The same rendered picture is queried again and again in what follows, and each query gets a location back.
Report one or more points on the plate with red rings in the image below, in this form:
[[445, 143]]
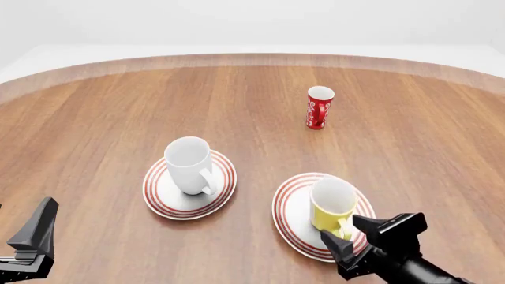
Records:
[[169, 204], [294, 213]]

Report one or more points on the red mug with white print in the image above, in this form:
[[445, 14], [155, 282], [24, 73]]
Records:
[[315, 109]]

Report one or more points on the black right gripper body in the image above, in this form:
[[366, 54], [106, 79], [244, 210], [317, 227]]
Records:
[[363, 264]]

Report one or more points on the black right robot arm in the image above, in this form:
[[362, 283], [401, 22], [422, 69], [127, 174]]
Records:
[[422, 270]]

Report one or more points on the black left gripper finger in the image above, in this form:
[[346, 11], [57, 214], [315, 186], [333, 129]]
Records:
[[37, 230]]

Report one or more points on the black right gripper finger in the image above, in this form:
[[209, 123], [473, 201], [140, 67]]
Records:
[[339, 245], [367, 227]]

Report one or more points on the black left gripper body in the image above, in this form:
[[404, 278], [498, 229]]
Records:
[[23, 266]]

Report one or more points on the yellow and white mug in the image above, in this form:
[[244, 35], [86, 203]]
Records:
[[325, 217]]

